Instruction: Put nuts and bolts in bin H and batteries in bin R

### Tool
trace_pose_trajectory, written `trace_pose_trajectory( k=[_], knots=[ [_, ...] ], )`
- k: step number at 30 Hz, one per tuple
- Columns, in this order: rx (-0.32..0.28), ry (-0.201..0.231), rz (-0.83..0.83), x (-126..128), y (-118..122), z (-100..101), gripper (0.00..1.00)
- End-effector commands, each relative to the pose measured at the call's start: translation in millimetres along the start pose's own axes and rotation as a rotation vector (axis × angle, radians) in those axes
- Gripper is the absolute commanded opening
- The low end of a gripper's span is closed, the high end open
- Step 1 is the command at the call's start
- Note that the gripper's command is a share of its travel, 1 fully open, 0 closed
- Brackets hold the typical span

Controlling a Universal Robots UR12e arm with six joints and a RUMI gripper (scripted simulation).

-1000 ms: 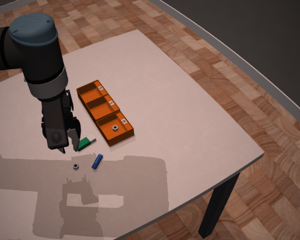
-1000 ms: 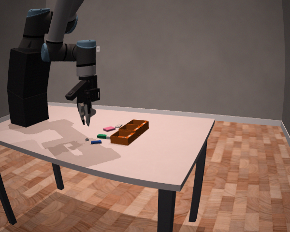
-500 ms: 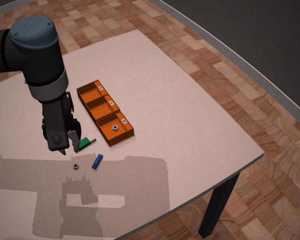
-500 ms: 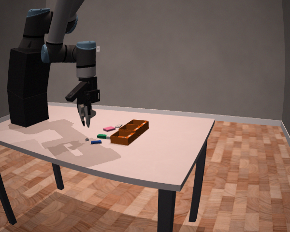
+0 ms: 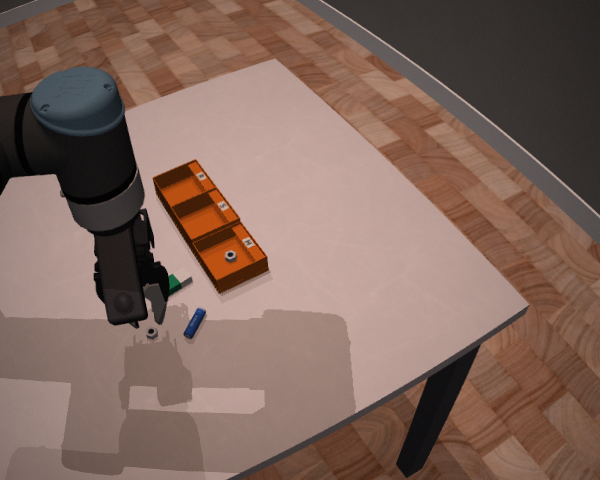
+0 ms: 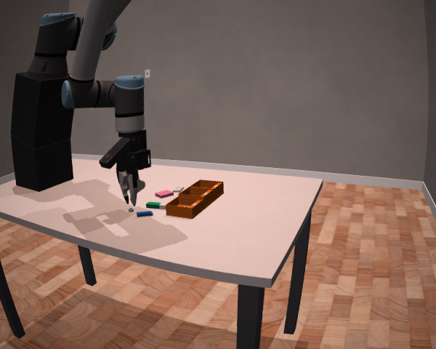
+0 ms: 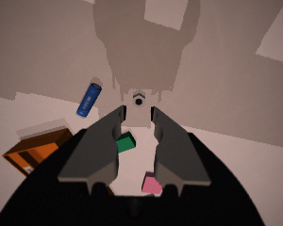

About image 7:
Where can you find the blue aa battery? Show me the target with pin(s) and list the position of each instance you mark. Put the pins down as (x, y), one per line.
(88, 100)

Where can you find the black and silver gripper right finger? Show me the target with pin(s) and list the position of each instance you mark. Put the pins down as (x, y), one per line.
(182, 159)

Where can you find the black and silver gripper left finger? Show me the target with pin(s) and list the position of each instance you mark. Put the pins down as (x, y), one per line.
(88, 157)

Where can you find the green and white eraser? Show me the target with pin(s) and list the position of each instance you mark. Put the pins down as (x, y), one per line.
(125, 142)

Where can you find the grey hex nut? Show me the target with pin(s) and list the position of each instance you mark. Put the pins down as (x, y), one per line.
(138, 100)

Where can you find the orange three-compartment bin rack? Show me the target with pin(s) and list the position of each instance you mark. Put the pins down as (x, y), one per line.
(33, 150)

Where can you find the pink block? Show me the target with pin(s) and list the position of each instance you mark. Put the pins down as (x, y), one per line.
(150, 185)

